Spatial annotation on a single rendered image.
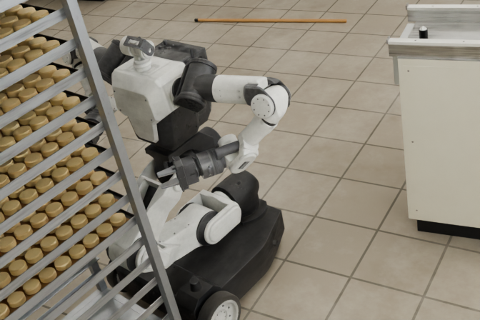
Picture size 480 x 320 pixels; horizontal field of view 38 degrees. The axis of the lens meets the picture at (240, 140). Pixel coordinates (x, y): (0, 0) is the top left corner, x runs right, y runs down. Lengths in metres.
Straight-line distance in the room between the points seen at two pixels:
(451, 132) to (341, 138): 1.09
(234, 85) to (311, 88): 2.03
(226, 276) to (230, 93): 0.85
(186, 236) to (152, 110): 0.60
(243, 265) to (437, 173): 0.84
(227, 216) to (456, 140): 0.93
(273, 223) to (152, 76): 0.91
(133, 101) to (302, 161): 1.36
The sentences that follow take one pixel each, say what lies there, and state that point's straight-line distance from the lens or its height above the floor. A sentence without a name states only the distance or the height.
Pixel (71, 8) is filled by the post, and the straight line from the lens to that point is 1.92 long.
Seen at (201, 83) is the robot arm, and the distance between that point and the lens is 2.25.
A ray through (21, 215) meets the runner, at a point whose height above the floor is 0.96.
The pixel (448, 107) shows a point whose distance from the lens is 2.65.
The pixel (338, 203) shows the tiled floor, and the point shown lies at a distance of 3.26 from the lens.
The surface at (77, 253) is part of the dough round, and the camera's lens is 2.22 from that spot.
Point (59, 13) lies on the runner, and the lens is 1.93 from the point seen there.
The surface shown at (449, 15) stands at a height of 0.87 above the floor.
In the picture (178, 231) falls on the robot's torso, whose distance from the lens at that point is 2.71.
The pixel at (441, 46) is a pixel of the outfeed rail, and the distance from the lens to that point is 2.54.
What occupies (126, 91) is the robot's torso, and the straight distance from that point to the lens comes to 2.41.
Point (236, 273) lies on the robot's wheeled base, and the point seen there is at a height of 0.17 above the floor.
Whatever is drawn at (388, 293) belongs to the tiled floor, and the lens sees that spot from 2.83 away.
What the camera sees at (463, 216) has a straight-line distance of 2.94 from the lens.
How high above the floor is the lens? 2.04
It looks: 32 degrees down
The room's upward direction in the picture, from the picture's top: 12 degrees counter-clockwise
